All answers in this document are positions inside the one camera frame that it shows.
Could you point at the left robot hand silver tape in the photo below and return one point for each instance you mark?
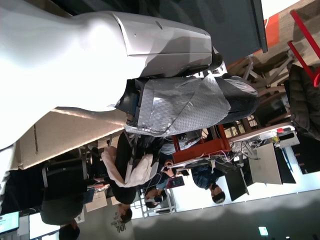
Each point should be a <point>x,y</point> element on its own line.
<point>75,55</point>

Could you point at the person with white jacket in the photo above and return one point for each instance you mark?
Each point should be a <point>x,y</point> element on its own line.
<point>125,170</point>

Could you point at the red metal shelf cart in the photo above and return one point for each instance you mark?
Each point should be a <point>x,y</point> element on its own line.
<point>200,150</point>

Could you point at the person in black clothes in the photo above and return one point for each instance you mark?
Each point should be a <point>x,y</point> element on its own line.
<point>62,212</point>

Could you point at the person wearing headphones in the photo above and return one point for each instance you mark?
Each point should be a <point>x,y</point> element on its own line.
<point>156,192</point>

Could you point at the lit computer screen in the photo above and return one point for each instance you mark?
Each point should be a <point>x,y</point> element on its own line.
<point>8,221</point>

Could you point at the person in dark blue jacket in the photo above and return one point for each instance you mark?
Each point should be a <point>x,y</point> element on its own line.
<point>207,177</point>

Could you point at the wooden chair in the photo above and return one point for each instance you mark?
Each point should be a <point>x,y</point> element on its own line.
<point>272,100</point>

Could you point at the black computer monitor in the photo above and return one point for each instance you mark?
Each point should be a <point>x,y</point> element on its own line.
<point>236,186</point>

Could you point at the white monitor back panel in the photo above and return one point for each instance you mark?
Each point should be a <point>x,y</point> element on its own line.
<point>265,163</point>

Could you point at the black puffer jacket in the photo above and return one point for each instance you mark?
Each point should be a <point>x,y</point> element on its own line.
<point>305,100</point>

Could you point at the green exit sign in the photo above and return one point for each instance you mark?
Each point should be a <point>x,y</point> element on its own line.
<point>263,230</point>

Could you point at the red metal frame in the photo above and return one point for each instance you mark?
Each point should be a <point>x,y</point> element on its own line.
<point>305,57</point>

